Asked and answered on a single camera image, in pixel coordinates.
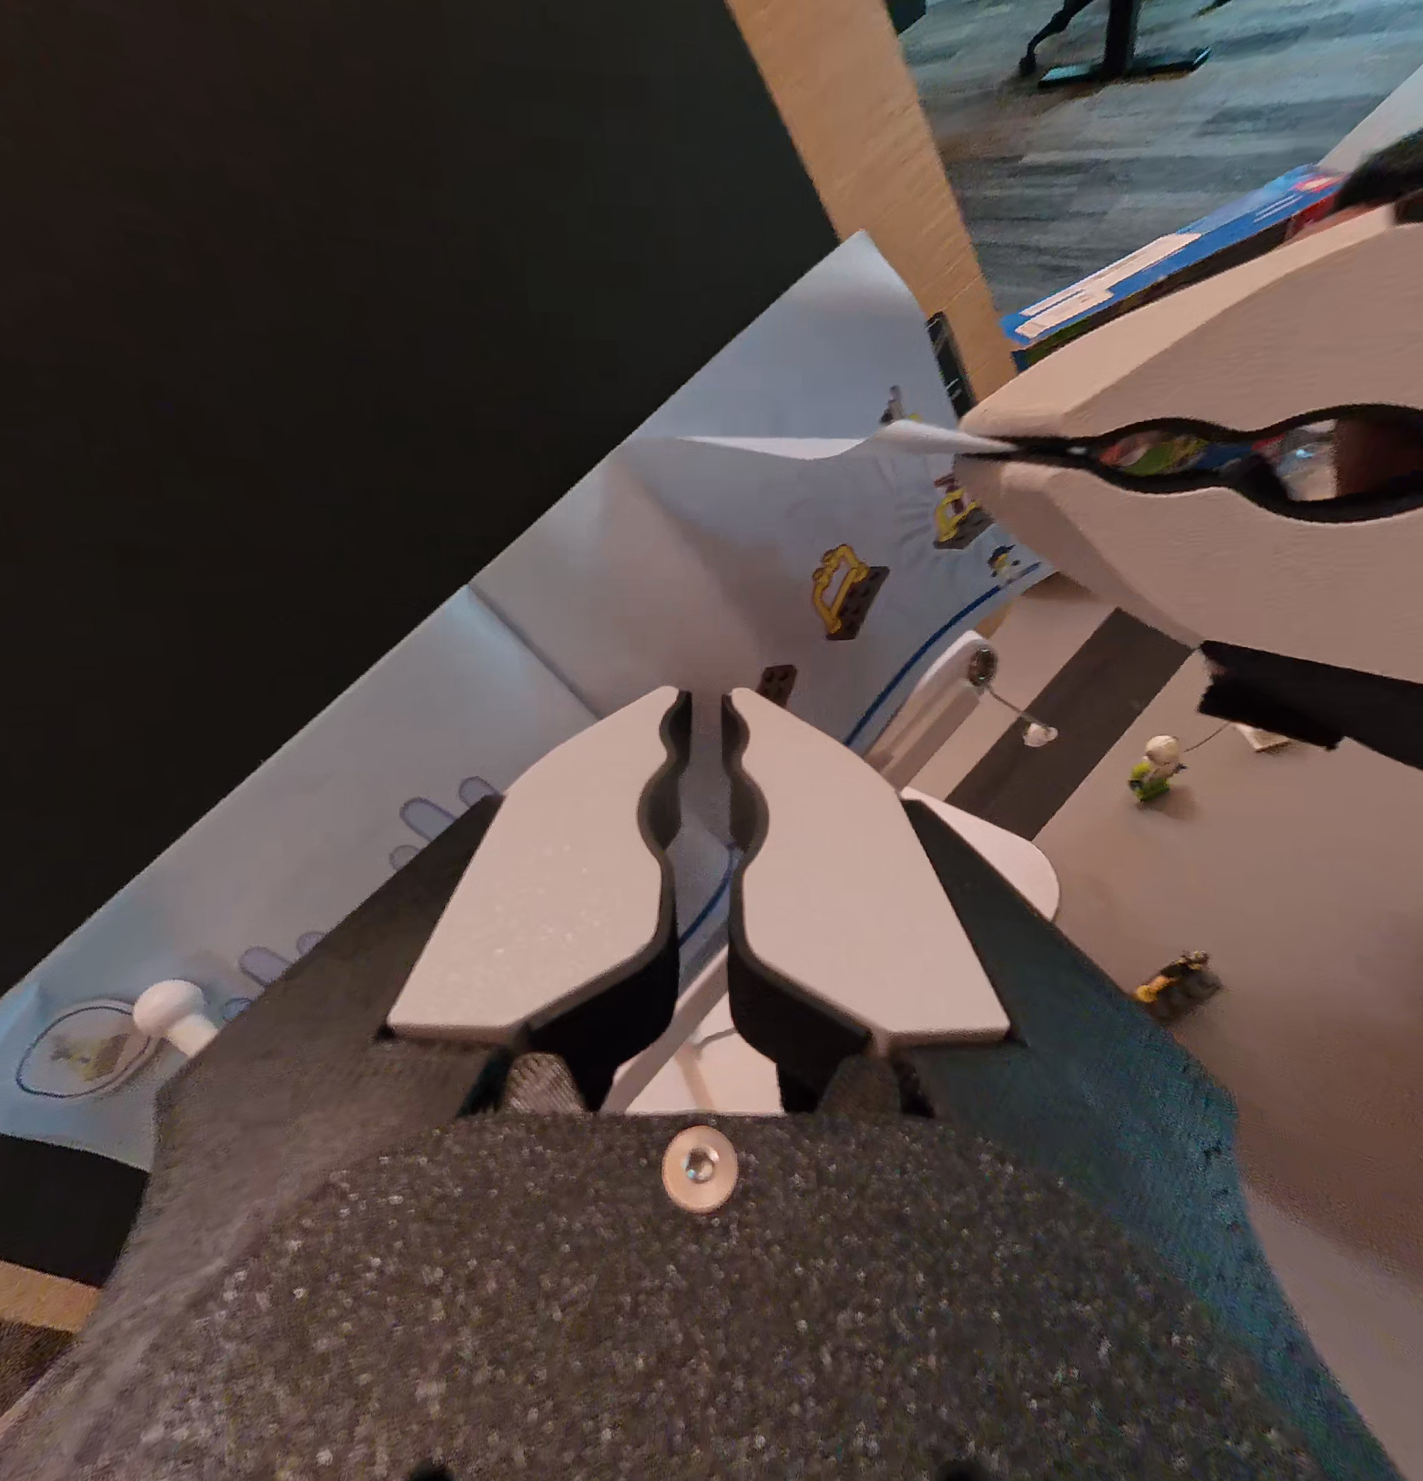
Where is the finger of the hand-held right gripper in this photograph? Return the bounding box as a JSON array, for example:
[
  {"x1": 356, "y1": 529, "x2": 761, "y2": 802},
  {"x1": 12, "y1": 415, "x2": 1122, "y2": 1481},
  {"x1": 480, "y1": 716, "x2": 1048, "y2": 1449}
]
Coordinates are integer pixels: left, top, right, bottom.
[
  {"x1": 951, "y1": 204, "x2": 1423, "y2": 458},
  {"x1": 989, "y1": 458, "x2": 1423, "y2": 696}
]

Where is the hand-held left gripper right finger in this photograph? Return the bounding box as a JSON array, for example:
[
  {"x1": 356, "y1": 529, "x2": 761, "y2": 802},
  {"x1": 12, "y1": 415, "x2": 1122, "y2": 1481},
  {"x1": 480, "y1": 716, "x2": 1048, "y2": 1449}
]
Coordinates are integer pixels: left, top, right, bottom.
[{"x1": 721, "y1": 688, "x2": 1014, "y2": 1057}]

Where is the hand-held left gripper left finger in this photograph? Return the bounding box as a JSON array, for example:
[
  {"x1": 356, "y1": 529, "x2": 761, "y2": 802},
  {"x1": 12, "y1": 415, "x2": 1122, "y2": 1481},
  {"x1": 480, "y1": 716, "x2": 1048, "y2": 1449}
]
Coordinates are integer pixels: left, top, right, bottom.
[{"x1": 386, "y1": 685, "x2": 690, "y2": 1048}]

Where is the white booklet stand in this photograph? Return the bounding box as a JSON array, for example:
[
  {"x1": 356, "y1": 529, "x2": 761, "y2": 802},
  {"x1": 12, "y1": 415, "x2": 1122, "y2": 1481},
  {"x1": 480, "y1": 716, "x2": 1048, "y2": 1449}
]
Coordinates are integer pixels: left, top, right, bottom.
[{"x1": 128, "y1": 625, "x2": 1065, "y2": 1117}]

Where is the grey lego plate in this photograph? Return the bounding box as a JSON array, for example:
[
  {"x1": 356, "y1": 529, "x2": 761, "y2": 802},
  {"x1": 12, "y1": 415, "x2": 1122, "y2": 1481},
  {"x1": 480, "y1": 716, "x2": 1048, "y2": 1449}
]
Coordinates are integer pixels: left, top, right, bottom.
[{"x1": 1140, "y1": 961, "x2": 1224, "y2": 1028}]

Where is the lego instruction booklet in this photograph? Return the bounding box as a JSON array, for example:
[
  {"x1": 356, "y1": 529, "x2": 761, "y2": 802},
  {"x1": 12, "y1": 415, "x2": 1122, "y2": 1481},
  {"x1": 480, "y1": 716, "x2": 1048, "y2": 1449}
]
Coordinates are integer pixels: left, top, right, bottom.
[{"x1": 0, "y1": 232, "x2": 1060, "y2": 1163}]

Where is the blue lego set box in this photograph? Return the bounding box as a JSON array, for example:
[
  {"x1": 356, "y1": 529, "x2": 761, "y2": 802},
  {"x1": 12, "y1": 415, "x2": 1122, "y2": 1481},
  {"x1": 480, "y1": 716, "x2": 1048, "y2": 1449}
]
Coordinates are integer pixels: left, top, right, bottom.
[{"x1": 1002, "y1": 162, "x2": 1366, "y2": 488}]

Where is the green lego minifigure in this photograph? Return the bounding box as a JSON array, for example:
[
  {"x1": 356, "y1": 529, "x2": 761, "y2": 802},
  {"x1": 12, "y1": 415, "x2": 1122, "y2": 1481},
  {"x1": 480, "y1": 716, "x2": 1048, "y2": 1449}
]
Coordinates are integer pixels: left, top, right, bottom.
[{"x1": 1127, "y1": 731, "x2": 1190, "y2": 810}]

